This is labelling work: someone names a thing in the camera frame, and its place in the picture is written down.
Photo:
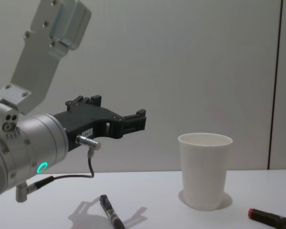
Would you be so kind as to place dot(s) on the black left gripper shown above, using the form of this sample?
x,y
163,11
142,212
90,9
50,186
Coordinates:
x,y
85,121

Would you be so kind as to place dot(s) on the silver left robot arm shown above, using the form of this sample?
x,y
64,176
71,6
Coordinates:
x,y
33,71

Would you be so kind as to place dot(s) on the black marker with red cap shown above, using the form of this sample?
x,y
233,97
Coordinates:
x,y
271,218

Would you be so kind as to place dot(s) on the black pen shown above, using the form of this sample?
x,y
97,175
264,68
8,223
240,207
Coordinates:
x,y
110,211

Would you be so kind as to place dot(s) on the white paper cup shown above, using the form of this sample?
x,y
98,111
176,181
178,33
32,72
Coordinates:
x,y
205,171

